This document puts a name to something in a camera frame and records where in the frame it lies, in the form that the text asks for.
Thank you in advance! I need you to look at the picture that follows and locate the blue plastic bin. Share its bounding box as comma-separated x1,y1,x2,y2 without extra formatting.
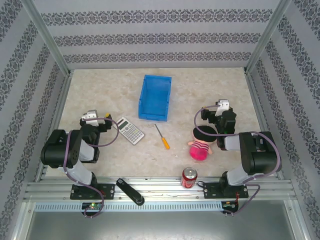
137,74,173,123

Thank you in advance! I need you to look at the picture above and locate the grey scientific calculator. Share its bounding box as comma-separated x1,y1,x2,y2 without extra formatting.
113,116,145,146

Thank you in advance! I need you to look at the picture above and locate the plush doll pink striped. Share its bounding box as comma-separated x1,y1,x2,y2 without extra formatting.
187,125,218,161

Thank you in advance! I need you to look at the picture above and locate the red soda can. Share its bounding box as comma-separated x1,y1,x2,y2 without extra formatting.
181,167,198,190

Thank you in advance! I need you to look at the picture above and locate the black stapler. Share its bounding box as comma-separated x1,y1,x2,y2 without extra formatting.
115,177,146,207

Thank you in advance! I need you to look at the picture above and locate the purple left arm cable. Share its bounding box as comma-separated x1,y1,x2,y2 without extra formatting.
62,117,120,220

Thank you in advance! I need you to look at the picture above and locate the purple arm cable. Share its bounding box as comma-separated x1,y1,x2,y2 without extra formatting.
194,104,283,217
62,117,120,220

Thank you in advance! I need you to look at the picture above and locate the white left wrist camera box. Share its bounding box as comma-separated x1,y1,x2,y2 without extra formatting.
81,110,99,127

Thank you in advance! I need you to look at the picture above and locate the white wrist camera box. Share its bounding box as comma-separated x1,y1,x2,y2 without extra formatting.
81,110,99,127
215,99,230,117

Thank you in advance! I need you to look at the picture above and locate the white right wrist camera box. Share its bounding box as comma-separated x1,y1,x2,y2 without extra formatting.
215,99,230,117

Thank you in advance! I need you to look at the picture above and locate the orange handled screwdriver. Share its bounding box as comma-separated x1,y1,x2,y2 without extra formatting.
154,123,171,151

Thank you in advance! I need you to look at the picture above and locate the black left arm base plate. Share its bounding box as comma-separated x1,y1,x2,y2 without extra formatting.
69,183,116,201

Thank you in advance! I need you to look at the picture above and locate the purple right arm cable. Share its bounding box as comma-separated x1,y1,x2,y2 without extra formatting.
194,104,283,217

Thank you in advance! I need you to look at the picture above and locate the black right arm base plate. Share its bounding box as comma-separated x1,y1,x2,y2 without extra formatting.
202,182,249,200

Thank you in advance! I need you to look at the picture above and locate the aluminium rail frame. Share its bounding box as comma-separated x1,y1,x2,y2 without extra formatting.
23,174,298,202

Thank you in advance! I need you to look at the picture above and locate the white slotted cable duct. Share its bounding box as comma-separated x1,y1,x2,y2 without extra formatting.
33,201,223,212

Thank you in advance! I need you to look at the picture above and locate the aluminium frame post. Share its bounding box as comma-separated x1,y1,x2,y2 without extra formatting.
244,0,293,74
20,0,73,77

